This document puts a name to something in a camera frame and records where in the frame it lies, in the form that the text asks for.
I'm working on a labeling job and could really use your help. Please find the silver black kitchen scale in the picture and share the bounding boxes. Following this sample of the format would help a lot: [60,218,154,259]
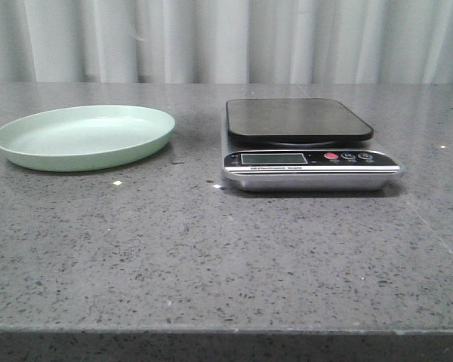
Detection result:
[221,98,404,192]

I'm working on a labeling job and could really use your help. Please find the light green round plate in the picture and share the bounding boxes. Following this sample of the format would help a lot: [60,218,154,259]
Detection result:
[0,105,176,172]

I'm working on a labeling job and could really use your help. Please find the white pleated curtain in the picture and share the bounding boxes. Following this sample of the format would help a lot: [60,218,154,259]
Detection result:
[0,1,453,84]

